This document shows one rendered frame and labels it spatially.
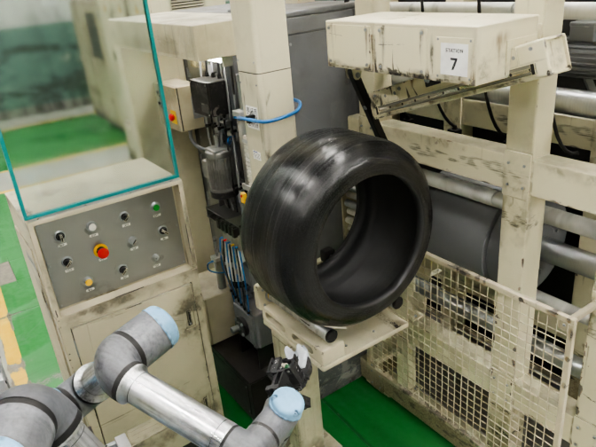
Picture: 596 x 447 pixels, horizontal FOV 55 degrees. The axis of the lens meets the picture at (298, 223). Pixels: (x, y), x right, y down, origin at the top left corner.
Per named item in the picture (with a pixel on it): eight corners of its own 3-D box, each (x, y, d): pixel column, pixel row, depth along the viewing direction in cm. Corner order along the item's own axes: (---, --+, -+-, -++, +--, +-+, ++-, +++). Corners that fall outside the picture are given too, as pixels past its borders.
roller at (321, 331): (277, 297, 207) (266, 300, 205) (278, 286, 206) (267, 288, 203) (337, 341, 180) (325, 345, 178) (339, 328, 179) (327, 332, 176)
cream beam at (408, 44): (325, 67, 191) (323, 20, 185) (382, 55, 203) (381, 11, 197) (474, 88, 144) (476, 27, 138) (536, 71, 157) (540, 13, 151)
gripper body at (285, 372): (296, 350, 146) (285, 388, 136) (311, 374, 149) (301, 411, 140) (270, 356, 149) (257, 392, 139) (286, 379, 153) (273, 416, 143)
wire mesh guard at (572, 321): (367, 367, 256) (360, 224, 228) (370, 365, 257) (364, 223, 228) (550, 501, 187) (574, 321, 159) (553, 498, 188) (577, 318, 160)
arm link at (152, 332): (43, 397, 166) (117, 325, 131) (83, 366, 178) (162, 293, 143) (69, 429, 166) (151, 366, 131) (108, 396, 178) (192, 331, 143)
